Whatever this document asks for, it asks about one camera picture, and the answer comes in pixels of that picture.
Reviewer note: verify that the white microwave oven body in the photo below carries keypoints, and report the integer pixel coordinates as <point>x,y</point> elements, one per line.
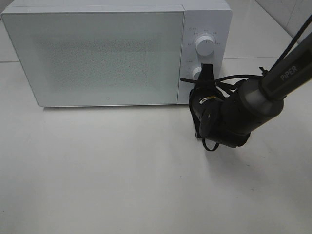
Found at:
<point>199,17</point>

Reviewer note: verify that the white microwave door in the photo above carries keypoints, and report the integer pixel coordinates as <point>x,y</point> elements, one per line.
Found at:
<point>99,59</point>

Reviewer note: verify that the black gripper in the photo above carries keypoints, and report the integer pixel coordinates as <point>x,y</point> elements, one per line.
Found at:
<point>203,97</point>

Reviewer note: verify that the white timer knob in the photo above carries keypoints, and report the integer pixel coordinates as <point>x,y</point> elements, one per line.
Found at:
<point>195,73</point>

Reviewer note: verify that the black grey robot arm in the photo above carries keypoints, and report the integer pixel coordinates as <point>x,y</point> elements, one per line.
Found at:
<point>227,114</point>

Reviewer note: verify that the upper white power knob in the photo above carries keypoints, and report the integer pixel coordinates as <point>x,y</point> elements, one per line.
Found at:
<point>205,44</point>

